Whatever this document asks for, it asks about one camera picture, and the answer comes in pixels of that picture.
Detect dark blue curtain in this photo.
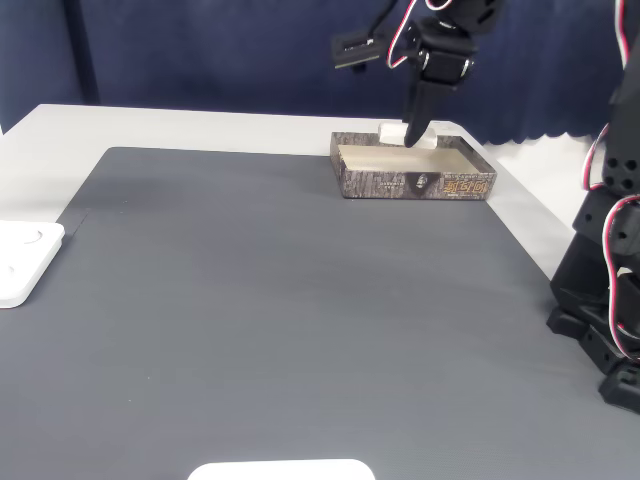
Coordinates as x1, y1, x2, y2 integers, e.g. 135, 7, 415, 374
0, 0, 640, 147

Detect gripper-mounted camera board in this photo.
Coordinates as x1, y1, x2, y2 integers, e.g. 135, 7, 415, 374
332, 30, 382, 72

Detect brown patterned cardboard box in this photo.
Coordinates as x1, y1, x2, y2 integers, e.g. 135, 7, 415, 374
329, 130, 499, 201

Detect grey table mat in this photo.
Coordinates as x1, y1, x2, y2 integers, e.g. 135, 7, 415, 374
0, 145, 640, 480

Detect white rounded flat object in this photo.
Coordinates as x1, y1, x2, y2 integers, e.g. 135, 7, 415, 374
187, 458, 376, 480

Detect black camera cable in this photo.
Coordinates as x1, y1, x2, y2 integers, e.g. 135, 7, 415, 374
367, 0, 402, 42

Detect white block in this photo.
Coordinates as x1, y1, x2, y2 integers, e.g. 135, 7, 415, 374
378, 122, 437, 150

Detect red white black servo cable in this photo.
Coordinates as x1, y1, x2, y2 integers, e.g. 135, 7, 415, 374
613, 0, 640, 64
387, 0, 451, 70
583, 123, 640, 362

